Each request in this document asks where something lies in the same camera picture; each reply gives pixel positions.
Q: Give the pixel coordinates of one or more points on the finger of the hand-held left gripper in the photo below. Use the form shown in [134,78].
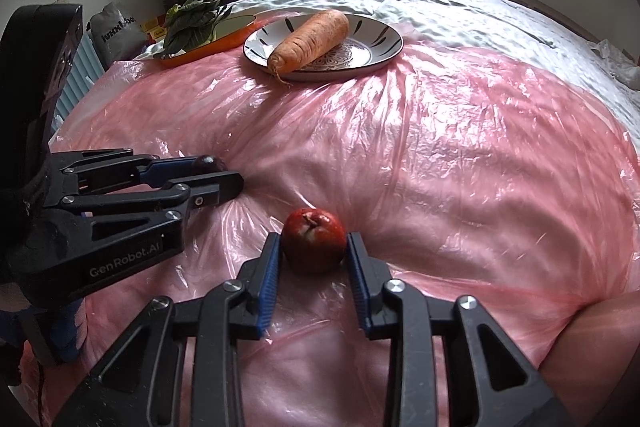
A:
[220,187]
[170,168]

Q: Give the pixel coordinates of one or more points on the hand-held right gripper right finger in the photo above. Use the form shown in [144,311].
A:
[360,287]

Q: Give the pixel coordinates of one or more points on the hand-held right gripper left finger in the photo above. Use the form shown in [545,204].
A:
[270,287]

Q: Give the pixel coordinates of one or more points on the dark plum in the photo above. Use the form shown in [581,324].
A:
[212,163]

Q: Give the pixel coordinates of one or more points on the red apple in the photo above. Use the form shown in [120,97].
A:
[314,237]

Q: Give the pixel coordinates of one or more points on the light blue suitcase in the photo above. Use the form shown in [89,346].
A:
[80,77]

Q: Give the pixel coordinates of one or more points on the grey printed bag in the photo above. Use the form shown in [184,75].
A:
[117,32]

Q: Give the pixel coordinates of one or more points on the red yellow carton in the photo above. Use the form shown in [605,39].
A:
[152,29]

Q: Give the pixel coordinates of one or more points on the leafy green vegetable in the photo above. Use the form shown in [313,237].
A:
[192,24]

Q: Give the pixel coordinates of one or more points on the orange tray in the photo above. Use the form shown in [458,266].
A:
[235,32]

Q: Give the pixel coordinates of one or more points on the pink plastic sheet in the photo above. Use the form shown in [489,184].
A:
[450,157]

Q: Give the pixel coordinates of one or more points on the carrot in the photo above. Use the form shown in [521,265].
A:
[310,39]

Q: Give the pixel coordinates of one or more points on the blue white cloth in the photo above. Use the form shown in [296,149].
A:
[67,332]

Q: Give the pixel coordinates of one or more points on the white patterned plate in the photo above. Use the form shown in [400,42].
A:
[370,42]

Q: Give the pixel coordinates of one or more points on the clear plastic bag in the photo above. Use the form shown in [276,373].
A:
[620,62]

